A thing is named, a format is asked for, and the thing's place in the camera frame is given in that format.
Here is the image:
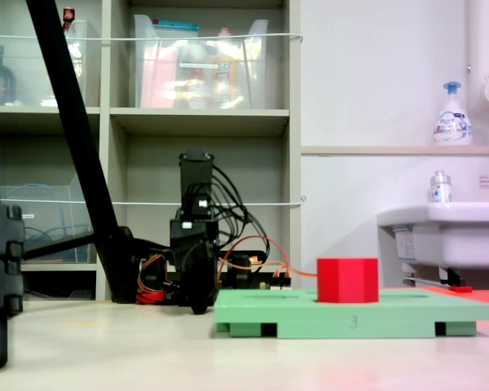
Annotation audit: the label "curved black gripper jaw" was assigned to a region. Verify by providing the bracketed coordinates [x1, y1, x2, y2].
[178, 264, 200, 314]

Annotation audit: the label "broad flat black gripper jaw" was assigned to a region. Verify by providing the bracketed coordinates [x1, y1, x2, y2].
[198, 264, 218, 314]

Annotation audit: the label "red octagonal pillar block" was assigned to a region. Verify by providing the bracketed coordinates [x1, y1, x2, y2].
[316, 256, 379, 305]

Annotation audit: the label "black red table clamp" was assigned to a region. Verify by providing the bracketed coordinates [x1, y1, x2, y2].
[136, 252, 172, 305]
[227, 250, 267, 291]

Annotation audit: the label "green shape sorter board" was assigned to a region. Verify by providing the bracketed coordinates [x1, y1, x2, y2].
[214, 288, 489, 340]

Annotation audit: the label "circuit board with connectors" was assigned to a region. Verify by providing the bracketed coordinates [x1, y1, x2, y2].
[257, 270, 293, 292]

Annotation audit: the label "thin black tripod brace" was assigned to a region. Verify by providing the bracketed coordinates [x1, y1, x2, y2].
[23, 232, 95, 261]

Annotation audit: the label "clear storage bin with goods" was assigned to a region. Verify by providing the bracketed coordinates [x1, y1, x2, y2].
[133, 14, 270, 110]

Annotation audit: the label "beige shelf unit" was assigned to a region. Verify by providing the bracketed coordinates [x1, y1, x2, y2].
[0, 0, 302, 302]

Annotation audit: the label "notched black stack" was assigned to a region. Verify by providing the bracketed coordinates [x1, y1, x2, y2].
[0, 203, 26, 371]

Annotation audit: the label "sink label sticker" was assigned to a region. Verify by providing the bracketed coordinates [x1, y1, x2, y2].
[393, 226, 416, 261]

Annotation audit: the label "blue topped packet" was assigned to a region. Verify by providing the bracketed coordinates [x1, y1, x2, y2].
[152, 18, 200, 37]

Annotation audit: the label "dark glass bottle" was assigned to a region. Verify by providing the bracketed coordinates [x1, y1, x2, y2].
[0, 44, 17, 107]

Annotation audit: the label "small clear sanitizer bottle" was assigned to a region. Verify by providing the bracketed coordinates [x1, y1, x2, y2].
[430, 169, 453, 204]

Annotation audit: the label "white ceramic sink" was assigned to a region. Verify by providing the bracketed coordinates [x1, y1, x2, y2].
[377, 201, 489, 270]

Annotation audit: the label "white blue soap pump bottle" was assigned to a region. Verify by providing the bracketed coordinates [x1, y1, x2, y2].
[433, 81, 474, 147]

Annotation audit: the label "orange base servo wire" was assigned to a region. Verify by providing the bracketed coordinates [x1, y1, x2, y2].
[137, 252, 166, 292]

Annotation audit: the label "thin black wrist cables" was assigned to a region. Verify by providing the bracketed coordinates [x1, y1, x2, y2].
[209, 162, 252, 245]

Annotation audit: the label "long orange wire loop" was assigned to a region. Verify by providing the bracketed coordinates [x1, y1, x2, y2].
[218, 235, 319, 286]

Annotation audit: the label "clear box with blue cables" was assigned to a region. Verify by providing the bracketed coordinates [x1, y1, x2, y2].
[0, 185, 98, 264]

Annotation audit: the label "black sink bracket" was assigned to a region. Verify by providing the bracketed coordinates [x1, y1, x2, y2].
[439, 266, 468, 288]

